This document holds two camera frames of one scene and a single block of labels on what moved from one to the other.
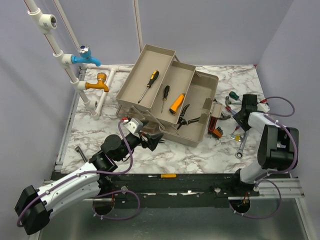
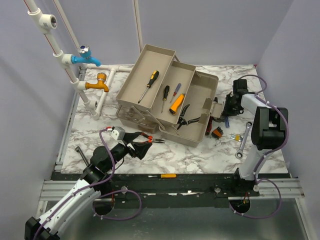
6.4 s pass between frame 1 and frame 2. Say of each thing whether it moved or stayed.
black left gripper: moved
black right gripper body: moved
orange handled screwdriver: stayed
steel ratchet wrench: stayed
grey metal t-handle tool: stayed
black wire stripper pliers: stayed
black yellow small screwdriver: stayed
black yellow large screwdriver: stayed
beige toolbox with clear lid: stayed
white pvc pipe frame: stayed
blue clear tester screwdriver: moved
